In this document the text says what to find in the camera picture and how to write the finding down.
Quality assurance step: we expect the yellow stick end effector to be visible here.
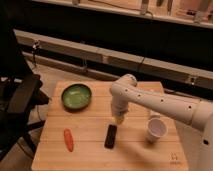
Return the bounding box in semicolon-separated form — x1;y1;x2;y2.
115;115;125;124

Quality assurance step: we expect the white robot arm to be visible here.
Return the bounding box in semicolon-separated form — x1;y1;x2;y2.
110;74;213;171

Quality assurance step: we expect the black rectangular remote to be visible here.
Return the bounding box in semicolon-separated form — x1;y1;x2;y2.
104;125;117;149

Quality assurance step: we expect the white block object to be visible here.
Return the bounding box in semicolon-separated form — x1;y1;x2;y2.
150;111;160;118

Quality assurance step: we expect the white paper cup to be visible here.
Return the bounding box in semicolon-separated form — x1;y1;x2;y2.
146;118;167;143

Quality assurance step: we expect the wooden table board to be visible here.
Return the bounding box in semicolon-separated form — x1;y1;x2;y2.
32;81;188;171

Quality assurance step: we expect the green round bowl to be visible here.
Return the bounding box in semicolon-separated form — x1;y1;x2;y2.
61;84;92;110

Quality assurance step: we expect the orange carrot toy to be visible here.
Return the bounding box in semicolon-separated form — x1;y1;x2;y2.
64;129;74;152

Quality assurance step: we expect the black office chair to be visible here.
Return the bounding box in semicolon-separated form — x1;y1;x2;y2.
0;26;49;162

